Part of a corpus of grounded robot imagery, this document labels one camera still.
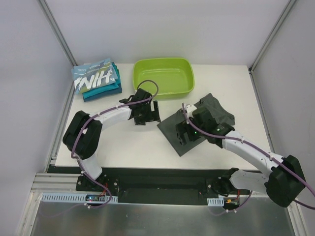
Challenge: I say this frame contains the left aluminium frame post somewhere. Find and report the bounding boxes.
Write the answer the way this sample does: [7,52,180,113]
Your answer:
[37,0,77,66]

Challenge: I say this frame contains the right white slotted cable duct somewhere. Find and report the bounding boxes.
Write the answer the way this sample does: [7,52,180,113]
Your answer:
[207,196,224,207]

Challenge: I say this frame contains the right aluminium frame post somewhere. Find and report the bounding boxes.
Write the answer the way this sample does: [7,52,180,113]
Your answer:
[248,0,300,73]

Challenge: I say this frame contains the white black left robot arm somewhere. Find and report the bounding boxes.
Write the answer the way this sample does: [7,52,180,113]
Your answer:
[63,88,161,191]

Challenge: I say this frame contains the aluminium front rail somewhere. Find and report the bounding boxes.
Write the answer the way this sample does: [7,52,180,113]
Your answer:
[31,172,83,192]

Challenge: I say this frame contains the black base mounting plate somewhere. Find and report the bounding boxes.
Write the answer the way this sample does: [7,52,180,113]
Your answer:
[46,165,249,204]

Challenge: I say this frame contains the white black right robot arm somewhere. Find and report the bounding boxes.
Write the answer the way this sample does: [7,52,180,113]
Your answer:
[175,103,307,207]

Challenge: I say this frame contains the white slotted cable duct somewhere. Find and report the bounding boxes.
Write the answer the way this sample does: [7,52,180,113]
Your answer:
[207,196,224,207]
[41,193,118,204]

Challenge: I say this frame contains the lime green plastic tub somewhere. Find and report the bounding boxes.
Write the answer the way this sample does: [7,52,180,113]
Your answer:
[132,58,195,99]

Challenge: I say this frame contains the teal folded t-shirt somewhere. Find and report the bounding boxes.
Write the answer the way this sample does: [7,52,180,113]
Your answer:
[83,62,122,102]

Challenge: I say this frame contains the light blue printed folded t-shirt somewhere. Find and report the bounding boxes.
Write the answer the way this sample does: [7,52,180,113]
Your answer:
[71,58,118,94]

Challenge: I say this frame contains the aluminium frame post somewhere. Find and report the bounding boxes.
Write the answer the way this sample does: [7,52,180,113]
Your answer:
[248,0,300,73]
[37,0,77,66]

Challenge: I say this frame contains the left white slotted cable duct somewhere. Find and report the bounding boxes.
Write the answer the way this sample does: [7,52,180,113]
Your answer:
[41,193,118,204]

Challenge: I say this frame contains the dark grey t-shirt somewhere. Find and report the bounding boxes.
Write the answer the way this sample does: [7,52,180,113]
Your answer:
[157,93,235,156]

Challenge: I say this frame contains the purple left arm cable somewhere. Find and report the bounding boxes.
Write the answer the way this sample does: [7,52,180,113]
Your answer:
[70,80,159,177]

